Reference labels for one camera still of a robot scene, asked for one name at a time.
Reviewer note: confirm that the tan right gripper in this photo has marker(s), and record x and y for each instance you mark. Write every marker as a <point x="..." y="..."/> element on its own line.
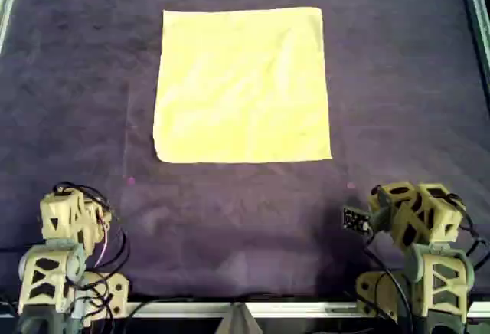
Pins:
<point x="411" y="217"/>

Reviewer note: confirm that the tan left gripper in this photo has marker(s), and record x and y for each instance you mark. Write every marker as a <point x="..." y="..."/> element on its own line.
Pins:
<point x="92" y="223"/>

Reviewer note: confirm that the yellow microfibre cloth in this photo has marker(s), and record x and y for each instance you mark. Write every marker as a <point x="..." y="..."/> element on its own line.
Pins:
<point x="241" y="89"/>

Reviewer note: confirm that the tan lattice right robot arm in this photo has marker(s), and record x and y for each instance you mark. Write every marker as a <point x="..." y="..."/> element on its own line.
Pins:
<point x="446" y="217"/>

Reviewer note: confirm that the purple felt table cover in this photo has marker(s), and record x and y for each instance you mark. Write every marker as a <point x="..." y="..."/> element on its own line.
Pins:
<point x="76" y="119"/>

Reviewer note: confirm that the black camera circuit board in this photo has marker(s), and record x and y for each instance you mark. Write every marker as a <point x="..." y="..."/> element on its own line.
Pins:
<point x="354" y="219"/>

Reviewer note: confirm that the tan left arm base plate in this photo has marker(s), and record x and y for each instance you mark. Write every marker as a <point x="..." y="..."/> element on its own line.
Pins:
<point x="116" y="292"/>

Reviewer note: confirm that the tan right arm base plate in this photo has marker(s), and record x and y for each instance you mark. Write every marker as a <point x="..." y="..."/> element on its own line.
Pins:
<point x="369" y="286"/>

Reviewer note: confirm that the grey triangular camera stand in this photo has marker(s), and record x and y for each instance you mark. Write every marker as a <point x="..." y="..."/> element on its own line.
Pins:
<point x="239" y="322"/>

